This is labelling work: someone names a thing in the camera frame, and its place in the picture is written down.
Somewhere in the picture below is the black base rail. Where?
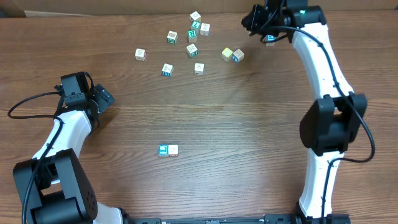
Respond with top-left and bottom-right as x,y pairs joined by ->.
127,214 -> 351,224

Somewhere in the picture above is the green L wooden block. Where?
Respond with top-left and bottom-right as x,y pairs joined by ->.
190,21 -> 201,32

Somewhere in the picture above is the red-edged wooden block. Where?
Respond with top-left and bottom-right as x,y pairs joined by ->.
158,145 -> 169,156

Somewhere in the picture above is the white X wooden block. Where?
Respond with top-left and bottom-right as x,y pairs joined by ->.
200,23 -> 210,36

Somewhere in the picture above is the blue-edged wooden block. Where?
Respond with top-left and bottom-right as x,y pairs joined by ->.
162,63 -> 174,77

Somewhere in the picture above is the red S wooden block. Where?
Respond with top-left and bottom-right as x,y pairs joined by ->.
135,49 -> 147,61

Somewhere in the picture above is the green B wooden block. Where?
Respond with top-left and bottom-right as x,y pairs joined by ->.
167,30 -> 178,44

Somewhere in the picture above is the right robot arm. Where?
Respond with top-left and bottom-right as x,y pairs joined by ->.
241,1 -> 375,223

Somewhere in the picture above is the green R wooden block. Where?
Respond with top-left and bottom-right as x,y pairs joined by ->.
187,30 -> 197,43

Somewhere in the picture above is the blue P wooden block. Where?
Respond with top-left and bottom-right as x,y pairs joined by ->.
266,35 -> 276,47

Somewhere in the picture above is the green-edged wooden block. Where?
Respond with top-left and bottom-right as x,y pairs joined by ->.
186,44 -> 198,58

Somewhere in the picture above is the top white wooden block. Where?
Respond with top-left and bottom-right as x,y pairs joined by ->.
190,11 -> 201,22

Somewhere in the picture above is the blue-sided wooden block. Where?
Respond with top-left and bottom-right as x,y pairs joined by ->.
232,49 -> 244,63

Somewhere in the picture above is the plain A wooden block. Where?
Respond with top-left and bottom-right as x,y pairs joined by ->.
194,63 -> 205,75

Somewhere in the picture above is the red picture wooden block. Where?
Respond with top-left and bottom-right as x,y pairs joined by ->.
168,145 -> 178,157

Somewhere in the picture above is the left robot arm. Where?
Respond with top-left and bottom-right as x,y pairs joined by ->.
13,83 -> 130,223

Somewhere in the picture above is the yellow top block lower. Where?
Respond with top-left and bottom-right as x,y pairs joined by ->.
221,47 -> 233,62

